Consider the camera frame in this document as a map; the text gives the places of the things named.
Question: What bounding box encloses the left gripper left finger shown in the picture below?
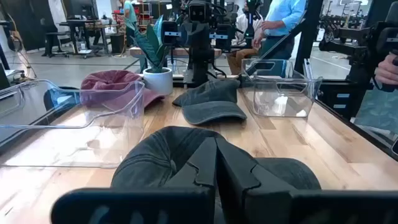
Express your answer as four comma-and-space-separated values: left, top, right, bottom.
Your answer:
51, 136, 218, 224

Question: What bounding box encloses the black office chair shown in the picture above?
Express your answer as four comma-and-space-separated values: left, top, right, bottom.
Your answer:
40, 17, 72, 59

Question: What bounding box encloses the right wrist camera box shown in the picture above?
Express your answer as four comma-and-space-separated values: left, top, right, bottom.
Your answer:
188, 0, 213, 23

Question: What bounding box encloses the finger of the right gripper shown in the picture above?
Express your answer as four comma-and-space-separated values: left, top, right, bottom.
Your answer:
185, 24, 201, 42
200, 24, 215, 42

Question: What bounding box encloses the snake plant in white pot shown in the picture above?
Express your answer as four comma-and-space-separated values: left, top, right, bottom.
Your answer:
124, 14, 174, 96

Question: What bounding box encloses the wooden bench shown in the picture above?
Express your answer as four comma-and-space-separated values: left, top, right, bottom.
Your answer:
129, 46, 223, 58

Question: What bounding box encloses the person's hand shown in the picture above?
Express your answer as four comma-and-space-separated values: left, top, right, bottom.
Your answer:
374, 53, 398, 86

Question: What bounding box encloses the black trash bin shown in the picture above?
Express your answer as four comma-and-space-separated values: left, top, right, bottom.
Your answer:
109, 32, 126, 54

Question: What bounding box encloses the black tripod device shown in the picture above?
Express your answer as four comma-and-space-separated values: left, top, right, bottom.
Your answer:
243, 0, 261, 49

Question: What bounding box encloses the person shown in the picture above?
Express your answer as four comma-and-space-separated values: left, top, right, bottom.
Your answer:
226, 2, 265, 75
119, 0, 137, 47
252, 0, 308, 60

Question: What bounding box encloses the maroon baseball cap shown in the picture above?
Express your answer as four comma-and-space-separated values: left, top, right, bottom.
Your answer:
80, 69, 165, 111

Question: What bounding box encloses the black drawer cabinet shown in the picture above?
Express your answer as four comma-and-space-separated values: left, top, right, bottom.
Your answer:
317, 81, 368, 121

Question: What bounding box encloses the black office desk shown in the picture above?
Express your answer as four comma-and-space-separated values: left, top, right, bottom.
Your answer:
58, 18, 121, 60

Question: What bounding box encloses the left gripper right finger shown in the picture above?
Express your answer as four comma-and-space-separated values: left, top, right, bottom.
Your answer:
216, 136, 398, 224

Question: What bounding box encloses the dark grey baseball cap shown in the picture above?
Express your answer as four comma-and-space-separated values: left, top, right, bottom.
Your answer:
110, 126, 322, 191
172, 79, 249, 126

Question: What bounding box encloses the black computer monitor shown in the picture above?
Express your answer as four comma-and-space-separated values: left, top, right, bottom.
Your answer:
62, 0, 98, 20

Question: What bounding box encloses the clear plastic bin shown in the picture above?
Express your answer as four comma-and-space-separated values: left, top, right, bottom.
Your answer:
240, 58, 323, 118
0, 79, 146, 169

